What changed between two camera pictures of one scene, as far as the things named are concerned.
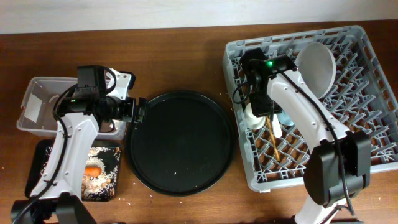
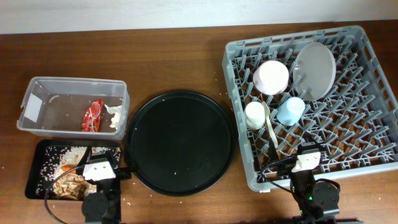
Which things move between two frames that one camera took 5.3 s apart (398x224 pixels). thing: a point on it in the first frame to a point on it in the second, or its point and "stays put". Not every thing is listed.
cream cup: (253, 121) stays put
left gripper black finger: (141, 110) to (132, 165)
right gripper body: (261, 104) to (286, 166)
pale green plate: (317, 65) stays put
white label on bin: (33, 107) stays put
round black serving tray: (184, 145) stays put
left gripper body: (116, 107) to (122, 174)
